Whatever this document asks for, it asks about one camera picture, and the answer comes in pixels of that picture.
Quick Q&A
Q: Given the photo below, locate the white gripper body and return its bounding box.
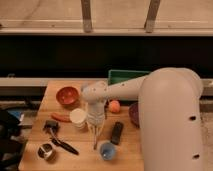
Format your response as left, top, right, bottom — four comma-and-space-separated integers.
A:
87, 102, 105, 126

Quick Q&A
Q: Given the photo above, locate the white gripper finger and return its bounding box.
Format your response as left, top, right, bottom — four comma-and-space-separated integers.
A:
98, 122, 104, 136
88, 123, 95, 136

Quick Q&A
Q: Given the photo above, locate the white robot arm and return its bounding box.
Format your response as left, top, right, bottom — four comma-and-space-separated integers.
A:
82, 68, 204, 171

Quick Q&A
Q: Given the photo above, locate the black remote control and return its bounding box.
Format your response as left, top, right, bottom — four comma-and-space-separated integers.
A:
110, 122, 124, 145

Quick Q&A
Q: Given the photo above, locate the white cup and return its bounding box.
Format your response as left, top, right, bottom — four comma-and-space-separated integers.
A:
69, 108, 87, 129

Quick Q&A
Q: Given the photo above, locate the orange fruit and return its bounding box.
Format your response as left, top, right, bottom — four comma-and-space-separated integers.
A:
108, 100, 120, 113

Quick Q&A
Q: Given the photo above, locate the blue cup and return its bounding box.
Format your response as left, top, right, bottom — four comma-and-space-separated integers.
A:
99, 142, 116, 161

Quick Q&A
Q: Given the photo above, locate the red bowl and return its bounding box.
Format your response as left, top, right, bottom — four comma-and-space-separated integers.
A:
56, 86, 79, 106

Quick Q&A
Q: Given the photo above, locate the purple bowl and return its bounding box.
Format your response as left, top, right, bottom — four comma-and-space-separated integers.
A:
129, 102, 139, 126

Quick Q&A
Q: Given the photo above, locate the orange carrot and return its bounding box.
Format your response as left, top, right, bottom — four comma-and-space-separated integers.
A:
50, 113, 71, 122

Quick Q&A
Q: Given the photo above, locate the green plastic bin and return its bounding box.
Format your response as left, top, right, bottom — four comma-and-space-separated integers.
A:
108, 69, 149, 85

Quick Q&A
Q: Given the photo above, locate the round tin can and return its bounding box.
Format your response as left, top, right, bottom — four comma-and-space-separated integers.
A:
37, 143, 56, 162

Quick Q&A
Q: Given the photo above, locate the black chair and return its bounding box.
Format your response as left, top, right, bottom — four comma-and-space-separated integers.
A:
0, 109, 23, 171

